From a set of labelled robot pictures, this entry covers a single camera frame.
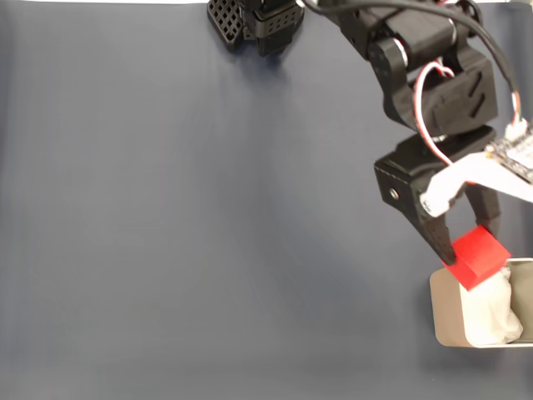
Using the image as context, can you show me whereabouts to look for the red cube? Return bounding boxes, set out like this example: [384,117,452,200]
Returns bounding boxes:
[441,224,512,292]

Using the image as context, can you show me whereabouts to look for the beige box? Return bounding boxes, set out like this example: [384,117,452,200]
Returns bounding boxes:
[428,257,533,349]

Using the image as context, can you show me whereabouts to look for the white crumpled paper wad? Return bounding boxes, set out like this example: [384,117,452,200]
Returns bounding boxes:
[459,266,525,347]

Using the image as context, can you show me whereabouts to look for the blue table mat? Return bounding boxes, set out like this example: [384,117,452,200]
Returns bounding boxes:
[0,2,533,400]

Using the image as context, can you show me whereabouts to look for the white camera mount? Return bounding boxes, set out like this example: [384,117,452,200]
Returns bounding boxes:
[419,151,533,218]

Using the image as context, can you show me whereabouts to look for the white red servo cable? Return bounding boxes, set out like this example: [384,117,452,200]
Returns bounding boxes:
[413,57,457,168]

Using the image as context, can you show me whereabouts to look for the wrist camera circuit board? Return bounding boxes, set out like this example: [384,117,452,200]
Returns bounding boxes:
[484,120,533,185]

